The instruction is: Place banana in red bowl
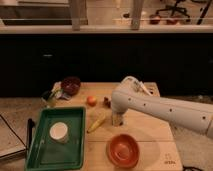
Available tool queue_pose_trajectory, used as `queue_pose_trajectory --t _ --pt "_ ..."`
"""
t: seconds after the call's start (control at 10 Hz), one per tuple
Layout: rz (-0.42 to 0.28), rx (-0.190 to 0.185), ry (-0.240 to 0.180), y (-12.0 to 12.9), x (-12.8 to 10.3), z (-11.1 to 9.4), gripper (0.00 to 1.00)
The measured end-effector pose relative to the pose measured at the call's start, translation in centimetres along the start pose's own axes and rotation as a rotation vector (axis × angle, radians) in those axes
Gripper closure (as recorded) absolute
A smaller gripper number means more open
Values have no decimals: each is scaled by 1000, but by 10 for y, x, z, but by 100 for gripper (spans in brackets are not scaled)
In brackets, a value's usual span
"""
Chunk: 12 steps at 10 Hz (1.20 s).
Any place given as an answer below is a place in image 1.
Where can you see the orange fruit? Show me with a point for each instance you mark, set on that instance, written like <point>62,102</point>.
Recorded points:
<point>91,101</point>

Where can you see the yellow banana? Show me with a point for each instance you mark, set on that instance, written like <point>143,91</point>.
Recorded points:
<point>96,124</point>

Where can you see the black office chair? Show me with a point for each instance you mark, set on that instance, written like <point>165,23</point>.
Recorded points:
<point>175,8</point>

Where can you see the dark grape bunch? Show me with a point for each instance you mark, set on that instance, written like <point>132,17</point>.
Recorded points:
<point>107,102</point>

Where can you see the green plastic tray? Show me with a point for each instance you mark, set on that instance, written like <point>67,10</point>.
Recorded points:
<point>45,154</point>

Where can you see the red oval bowl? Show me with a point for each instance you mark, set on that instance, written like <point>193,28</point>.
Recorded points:
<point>123,151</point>

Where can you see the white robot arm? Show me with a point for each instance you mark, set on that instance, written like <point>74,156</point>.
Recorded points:
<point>132,94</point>

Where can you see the white paper cup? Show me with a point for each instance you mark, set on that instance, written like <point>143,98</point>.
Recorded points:
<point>59,132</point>

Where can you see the clear glass with items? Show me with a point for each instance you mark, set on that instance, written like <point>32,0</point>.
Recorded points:
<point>51,97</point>

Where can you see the dark maroon bowl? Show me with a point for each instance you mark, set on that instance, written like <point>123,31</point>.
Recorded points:
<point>71,85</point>

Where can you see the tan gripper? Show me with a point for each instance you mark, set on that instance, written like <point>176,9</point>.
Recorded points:
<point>117,119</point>

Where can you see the grey board at left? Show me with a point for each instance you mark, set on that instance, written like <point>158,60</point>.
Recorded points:
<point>11,145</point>

